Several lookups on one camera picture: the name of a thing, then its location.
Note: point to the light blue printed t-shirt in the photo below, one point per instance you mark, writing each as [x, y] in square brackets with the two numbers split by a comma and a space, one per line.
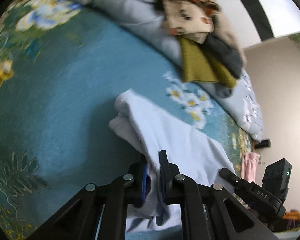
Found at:
[150, 129]

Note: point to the beige floral garment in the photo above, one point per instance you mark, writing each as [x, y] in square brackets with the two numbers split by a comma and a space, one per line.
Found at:
[196, 19]

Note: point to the mustard yellow knit sweater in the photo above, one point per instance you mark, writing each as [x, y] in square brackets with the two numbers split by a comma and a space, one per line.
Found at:
[201, 66]

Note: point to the dark grey garment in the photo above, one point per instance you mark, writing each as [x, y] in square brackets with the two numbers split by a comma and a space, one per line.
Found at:
[225, 54]

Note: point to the dark clothes pile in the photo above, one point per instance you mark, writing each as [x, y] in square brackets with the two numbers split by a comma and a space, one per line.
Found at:
[289, 222]

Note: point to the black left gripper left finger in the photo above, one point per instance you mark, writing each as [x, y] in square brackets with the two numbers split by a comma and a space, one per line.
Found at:
[138, 190]

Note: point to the black box on wall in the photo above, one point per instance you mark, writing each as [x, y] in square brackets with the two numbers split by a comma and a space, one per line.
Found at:
[264, 144]

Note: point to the teal floral bed blanket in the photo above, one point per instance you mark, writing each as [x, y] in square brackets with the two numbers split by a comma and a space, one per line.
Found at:
[62, 66]

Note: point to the pink cloth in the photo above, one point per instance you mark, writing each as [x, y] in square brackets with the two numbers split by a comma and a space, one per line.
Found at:
[249, 166]

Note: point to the grey blue floral quilt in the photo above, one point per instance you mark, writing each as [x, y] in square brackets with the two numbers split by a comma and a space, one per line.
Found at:
[145, 19]

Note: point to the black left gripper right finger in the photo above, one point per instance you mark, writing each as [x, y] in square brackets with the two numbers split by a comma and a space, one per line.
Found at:
[170, 187]

